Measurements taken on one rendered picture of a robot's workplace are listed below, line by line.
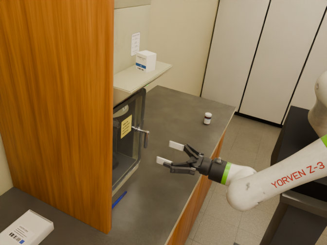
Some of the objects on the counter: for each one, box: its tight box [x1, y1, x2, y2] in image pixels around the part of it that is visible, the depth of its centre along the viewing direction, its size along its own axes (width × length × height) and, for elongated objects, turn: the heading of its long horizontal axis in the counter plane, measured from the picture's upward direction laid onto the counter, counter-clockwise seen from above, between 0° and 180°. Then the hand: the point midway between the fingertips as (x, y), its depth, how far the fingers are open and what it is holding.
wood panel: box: [0, 0, 114, 234], centre depth 73 cm, size 49×3×140 cm, turn 55°
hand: (165, 151), depth 114 cm, fingers open, 13 cm apart
